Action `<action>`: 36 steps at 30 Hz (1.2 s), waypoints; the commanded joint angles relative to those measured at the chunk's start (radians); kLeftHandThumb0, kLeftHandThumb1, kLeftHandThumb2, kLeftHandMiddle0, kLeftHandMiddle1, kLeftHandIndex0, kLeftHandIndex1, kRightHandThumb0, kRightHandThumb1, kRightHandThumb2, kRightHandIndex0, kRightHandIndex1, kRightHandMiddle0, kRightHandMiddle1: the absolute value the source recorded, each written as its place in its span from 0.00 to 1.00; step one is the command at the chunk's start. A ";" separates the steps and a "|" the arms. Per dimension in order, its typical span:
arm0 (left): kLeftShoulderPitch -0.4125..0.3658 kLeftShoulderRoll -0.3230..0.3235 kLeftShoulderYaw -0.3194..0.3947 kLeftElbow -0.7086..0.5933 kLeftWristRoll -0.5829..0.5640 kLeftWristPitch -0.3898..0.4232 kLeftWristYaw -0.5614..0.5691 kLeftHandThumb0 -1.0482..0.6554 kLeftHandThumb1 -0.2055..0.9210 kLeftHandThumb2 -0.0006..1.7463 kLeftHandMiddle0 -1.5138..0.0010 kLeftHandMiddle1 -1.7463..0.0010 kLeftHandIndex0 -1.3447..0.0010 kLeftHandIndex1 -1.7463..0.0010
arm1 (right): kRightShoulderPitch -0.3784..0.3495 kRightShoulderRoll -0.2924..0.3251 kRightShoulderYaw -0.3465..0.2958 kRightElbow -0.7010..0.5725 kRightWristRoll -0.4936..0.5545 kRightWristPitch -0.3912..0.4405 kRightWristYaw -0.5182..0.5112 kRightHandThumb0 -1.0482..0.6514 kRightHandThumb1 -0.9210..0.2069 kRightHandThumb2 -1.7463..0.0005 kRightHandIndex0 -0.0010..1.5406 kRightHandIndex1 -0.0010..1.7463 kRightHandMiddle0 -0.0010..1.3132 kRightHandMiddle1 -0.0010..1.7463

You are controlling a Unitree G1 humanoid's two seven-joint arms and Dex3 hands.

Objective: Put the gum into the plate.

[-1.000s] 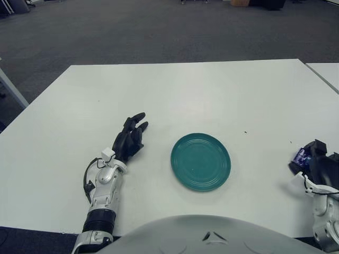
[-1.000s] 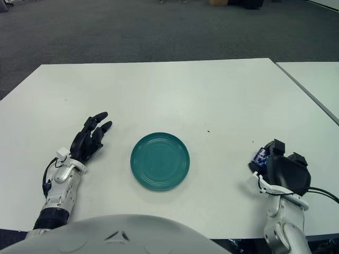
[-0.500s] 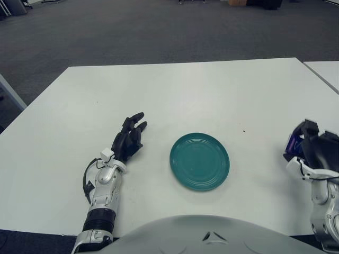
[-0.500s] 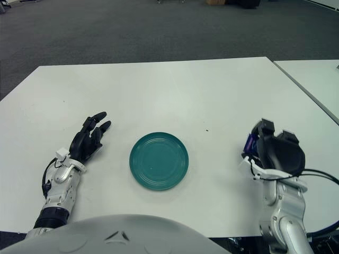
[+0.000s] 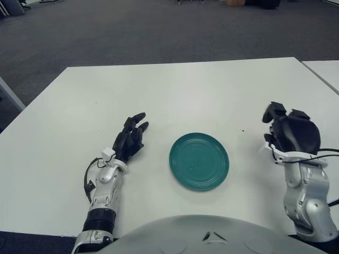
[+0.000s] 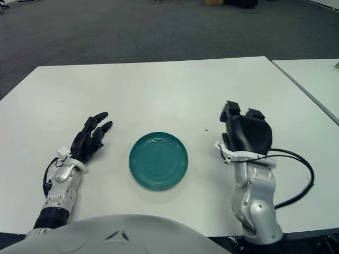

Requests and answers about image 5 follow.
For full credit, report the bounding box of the black bulky furniture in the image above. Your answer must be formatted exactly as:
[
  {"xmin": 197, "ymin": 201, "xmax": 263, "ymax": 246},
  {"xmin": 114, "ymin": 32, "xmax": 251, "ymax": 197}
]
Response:
[{"xmin": 245, "ymin": 0, "xmax": 281, "ymax": 10}]

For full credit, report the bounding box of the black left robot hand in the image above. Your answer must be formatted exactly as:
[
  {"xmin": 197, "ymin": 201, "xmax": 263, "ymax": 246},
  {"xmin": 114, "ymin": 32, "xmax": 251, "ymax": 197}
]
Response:
[{"xmin": 112, "ymin": 112, "xmax": 149, "ymax": 162}]

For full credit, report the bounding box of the grey robot torso shell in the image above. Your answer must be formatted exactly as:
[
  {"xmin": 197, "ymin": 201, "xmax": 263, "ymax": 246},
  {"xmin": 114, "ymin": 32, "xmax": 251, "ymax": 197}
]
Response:
[{"xmin": 92, "ymin": 214, "xmax": 329, "ymax": 254}]

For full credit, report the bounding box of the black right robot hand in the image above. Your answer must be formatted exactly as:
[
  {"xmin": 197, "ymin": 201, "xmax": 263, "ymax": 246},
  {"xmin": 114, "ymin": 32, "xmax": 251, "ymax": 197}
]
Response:
[{"xmin": 261, "ymin": 101, "xmax": 322, "ymax": 157}]

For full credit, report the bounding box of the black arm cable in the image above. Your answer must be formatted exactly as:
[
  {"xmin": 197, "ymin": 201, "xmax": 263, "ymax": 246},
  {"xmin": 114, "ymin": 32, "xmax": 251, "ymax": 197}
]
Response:
[
  {"xmin": 84, "ymin": 157, "xmax": 105, "ymax": 204},
  {"xmin": 317, "ymin": 148, "xmax": 339, "ymax": 207}
]

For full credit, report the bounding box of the teal round plate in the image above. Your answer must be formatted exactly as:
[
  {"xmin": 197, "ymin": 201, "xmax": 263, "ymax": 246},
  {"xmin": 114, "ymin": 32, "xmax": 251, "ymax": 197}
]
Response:
[{"xmin": 168, "ymin": 132, "xmax": 230, "ymax": 192}]

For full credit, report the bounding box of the white desk with leg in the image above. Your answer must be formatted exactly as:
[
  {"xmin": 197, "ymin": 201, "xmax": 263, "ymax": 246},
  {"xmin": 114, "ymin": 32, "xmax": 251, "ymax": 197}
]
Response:
[{"xmin": 0, "ymin": 76, "xmax": 26, "ymax": 111}]

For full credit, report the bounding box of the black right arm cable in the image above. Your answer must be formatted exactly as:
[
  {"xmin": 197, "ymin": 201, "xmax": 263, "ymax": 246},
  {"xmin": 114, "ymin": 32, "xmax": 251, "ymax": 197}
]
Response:
[{"xmin": 317, "ymin": 148, "xmax": 339, "ymax": 207}]

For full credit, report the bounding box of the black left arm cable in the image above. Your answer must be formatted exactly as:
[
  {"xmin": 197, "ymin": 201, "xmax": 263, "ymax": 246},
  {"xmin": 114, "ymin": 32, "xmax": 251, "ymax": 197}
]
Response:
[{"xmin": 84, "ymin": 157, "xmax": 105, "ymax": 204}]

